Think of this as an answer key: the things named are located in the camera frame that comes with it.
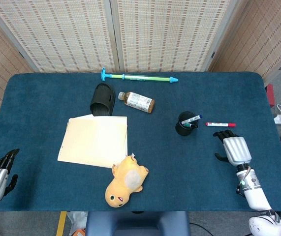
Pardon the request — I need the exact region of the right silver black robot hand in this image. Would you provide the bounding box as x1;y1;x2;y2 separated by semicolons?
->
213;129;252;166

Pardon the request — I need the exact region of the red marker pen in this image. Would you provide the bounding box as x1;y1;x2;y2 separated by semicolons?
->
205;122;237;128

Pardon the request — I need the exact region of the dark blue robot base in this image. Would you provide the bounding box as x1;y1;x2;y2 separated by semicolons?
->
85;210;190;236

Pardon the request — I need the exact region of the blue capped marker pen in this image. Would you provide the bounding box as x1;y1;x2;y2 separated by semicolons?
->
181;114;203;125

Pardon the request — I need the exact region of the black pen cup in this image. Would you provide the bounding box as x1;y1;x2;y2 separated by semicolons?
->
175;111;199;137

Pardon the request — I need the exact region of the dark blue table cloth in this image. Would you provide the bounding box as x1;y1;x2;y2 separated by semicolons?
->
0;71;281;212

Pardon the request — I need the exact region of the red box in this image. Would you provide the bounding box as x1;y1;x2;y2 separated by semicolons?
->
266;84;276;108

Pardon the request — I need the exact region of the crumpled plastic bag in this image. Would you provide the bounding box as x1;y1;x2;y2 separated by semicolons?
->
66;211;89;236

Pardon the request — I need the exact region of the cream manila paper folder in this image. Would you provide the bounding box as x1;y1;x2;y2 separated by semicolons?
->
57;114;128;169

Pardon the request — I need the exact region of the brown tea plastic bottle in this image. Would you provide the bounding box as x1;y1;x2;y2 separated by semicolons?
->
118;91;156;114

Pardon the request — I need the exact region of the orange plush hamster toy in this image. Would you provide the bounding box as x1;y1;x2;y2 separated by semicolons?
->
105;153;150;208

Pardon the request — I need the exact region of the blue green toy water pump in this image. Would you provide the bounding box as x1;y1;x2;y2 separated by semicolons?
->
100;67;179;84

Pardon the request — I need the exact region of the black rubber slipper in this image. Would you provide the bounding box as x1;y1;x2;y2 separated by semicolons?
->
90;83;116;117

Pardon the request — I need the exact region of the woven folding screen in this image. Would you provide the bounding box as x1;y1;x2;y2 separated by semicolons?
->
0;0;281;114

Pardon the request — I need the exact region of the black floor cable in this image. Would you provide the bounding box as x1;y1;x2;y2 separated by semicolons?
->
188;222;216;236

